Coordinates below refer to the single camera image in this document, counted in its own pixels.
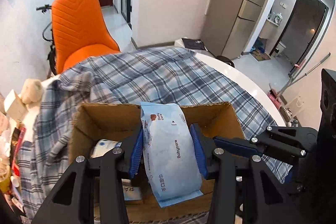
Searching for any red black snack packet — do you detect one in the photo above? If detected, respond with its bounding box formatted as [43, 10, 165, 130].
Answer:
[10, 127, 27, 175]

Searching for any beige refrigerator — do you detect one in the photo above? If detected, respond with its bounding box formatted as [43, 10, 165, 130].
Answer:
[202, 0, 278, 59]

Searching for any beige plush toy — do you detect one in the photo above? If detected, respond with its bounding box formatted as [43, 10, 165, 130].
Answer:
[21, 79, 45, 104]

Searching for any pink dustpan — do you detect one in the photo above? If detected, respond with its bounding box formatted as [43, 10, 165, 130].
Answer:
[267, 83, 281, 109]

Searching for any black bicycle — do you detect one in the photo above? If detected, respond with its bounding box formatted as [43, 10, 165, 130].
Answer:
[36, 4, 59, 75]

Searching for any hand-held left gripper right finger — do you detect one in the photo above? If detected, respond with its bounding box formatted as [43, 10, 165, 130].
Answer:
[189, 123, 303, 224]

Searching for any cardboard box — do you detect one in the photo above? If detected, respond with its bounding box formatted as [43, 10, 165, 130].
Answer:
[67, 101, 246, 223]

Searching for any doormat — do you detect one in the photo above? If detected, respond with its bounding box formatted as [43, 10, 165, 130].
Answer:
[252, 50, 271, 62]

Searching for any orange chair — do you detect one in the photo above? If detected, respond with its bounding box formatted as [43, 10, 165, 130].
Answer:
[51, 0, 121, 74]

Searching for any light blue wipes pack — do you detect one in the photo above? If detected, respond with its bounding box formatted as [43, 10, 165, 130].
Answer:
[140, 101, 204, 208]

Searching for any dark sliding door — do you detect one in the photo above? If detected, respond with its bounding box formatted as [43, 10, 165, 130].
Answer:
[275, 0, 329, 75]

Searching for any blue plaid cloth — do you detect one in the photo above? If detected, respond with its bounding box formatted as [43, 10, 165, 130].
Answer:
[20, 46, 293, 224]

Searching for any broom handle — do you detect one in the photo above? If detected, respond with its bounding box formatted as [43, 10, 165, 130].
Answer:
[278, 53, 331, 99]

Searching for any small white box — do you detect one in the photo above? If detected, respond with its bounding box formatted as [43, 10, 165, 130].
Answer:
[4, 89, 28, 117]

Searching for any white packet blue print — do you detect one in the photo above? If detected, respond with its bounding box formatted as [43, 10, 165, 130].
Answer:
[90, 139, 123, 159]

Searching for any dark round stool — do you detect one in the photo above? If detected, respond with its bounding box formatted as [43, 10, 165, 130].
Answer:
[215, 55, 235, 67]

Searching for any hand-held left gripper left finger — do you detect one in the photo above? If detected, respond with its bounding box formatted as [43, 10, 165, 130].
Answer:
[31, 124, 144, 224]

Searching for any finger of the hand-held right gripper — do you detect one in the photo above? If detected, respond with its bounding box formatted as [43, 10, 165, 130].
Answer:
[213, 126, 319, 159]
[283, 161, 305, 193]

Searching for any light blue paper box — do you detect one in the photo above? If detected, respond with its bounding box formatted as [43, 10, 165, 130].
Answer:
[122, 185, 144, 201]

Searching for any large detergent bottle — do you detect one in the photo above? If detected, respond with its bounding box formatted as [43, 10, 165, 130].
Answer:
[273, 12, 284, 26]

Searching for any black flat case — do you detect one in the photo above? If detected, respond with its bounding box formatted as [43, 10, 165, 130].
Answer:
[182, 39, 208, 51]

